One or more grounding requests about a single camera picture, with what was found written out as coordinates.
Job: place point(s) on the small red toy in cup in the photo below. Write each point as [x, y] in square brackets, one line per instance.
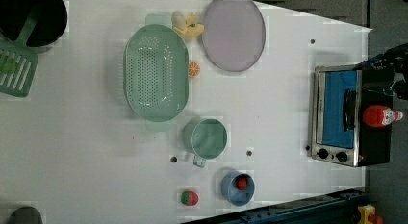
[241, 183]

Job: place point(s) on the orange slice toy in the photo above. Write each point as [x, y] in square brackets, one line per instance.
[194, 69]

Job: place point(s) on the grey round object corner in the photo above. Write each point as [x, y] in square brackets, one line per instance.
[25, 215]

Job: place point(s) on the red plush ketchup bottle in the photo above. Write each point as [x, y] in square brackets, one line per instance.
[377, 116]

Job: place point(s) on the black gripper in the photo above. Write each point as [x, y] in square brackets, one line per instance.
[393, 61]

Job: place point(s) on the lavender round plate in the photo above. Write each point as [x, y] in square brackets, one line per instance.
[235, 34]

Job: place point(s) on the black utensil holder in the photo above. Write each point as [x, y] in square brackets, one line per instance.
[50, 21]

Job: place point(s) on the green measuring cup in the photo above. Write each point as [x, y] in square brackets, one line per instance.
[205, 138]

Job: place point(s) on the blue cup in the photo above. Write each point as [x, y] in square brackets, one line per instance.
[230, 192]

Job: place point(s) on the yellow plush banana toy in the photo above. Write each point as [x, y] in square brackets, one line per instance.
[186, 26]

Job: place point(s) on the green slotted spatula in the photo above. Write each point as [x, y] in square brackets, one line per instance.
[18, 62]

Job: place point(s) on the yellow orange clamp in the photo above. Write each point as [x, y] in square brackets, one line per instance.
[369, 216]

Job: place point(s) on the green perforated colander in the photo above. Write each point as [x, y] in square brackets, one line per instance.
[155, 71]

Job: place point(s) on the blue metal frame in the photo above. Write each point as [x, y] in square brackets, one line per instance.
[333, 208]

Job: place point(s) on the strawberry toy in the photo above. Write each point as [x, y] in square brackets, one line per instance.
[189, 198]

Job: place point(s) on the silver black toaster oven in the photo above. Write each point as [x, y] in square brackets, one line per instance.
[341, 94]

